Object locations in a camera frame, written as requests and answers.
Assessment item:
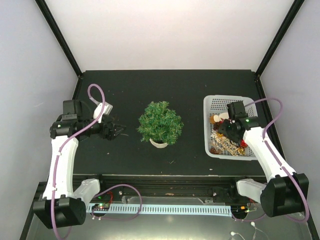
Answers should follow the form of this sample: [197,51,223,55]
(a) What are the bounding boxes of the dark pine cone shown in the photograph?
[212,122,221,131]

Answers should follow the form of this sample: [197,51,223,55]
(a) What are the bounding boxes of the gold bell ornament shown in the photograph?
[237,147,246,156]

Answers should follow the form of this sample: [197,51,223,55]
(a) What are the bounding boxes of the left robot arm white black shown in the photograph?
[33,100,126,229]

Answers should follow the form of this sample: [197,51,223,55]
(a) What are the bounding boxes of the gold merry christmas sign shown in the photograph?
[212,134,239,156]

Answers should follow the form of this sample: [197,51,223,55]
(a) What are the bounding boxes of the small green christmas tree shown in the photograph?
[136,101,184,145]

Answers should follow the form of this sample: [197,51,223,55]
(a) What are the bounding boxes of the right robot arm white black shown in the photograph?
[218,101,310,223]

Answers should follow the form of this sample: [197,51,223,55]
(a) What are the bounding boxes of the red ball ornament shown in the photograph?
[240,139,248,148]

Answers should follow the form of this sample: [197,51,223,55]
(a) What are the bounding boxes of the cream felt snowman ornament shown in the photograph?
[209,112,229,124]

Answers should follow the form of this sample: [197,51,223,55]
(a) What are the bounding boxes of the white plastic basket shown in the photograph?
[203,95,257,161]

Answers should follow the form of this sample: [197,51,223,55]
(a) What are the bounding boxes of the white slotted cable duct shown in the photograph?
[86,203,232,217]

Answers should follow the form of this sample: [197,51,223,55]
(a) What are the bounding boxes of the brown pine cone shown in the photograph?
[209,147,221,155]

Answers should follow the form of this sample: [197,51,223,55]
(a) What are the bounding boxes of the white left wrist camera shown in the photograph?
[93,102,113,124]

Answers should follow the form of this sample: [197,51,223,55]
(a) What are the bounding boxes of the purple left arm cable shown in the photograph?
[50,83,106,240]

